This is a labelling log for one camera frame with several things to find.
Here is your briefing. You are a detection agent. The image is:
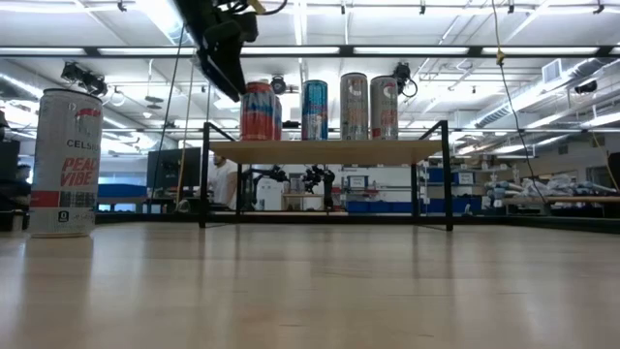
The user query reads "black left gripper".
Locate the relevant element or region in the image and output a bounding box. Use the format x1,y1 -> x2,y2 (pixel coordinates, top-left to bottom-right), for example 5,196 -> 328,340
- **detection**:
173,0 -> 262,103

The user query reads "orange-red soda can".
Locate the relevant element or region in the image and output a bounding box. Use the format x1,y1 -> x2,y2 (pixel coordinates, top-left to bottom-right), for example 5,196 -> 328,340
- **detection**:
239,80 -> 277,143

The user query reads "blue Red Bull can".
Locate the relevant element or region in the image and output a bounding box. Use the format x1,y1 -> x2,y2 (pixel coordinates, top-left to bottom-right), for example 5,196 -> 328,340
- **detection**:
300,79 -> 329,143

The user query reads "white Celsius can orange print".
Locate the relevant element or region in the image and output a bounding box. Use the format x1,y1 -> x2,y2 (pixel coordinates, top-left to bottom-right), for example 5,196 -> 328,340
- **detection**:
339,72 -> 370,143

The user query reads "white Celsius Peach Vibe can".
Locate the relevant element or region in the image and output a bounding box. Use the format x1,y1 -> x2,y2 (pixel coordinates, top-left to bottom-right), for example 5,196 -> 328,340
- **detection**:
369,75 -> 400,142
28,87 -> 105,239

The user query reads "black monitor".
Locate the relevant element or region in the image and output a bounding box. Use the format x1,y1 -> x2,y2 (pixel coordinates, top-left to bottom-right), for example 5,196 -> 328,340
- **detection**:
146,146 -> 202,191

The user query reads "person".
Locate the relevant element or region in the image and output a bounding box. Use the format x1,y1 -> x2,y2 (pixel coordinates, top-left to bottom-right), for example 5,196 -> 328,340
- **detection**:
10,163 -> 34,207
206,153 -> 239,210

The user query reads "blue panel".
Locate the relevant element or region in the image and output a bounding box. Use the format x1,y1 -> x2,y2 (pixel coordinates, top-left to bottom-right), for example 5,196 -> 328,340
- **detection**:
96,182 -> 149,200

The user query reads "row of blue bins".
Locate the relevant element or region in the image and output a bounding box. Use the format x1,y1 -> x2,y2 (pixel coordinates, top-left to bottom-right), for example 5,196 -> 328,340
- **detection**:
345,200 -> 414,215

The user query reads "blue storage bins stack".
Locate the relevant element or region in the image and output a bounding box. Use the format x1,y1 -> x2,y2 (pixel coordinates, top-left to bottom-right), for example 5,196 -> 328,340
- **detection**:
425,166 -> 481,214

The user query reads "cluttered work table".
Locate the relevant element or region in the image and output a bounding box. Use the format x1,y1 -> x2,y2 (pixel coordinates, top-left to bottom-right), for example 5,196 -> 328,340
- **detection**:
483,173 -> 620,218

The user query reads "long black hanging cable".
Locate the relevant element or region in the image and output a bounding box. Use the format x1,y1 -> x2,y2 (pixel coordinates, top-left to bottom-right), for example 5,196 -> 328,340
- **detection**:
144,26 -> 188,212

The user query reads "wooden shelf with black frame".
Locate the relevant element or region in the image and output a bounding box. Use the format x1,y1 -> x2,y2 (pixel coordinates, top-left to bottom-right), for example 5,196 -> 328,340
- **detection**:
198,119 -> 455,233

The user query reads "silver ceiling air duct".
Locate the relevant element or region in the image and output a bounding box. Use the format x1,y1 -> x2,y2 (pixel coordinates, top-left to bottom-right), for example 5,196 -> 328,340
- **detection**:
472,56 -> 620,128

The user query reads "black aluminium rig frame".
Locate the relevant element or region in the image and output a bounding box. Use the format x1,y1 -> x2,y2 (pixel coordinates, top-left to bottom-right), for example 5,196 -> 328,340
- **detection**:
94,210 -> 620,237

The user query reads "black ceiling camera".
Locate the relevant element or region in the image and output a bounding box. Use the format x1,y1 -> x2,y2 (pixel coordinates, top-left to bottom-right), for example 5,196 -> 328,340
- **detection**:
573,79 -> 600,96

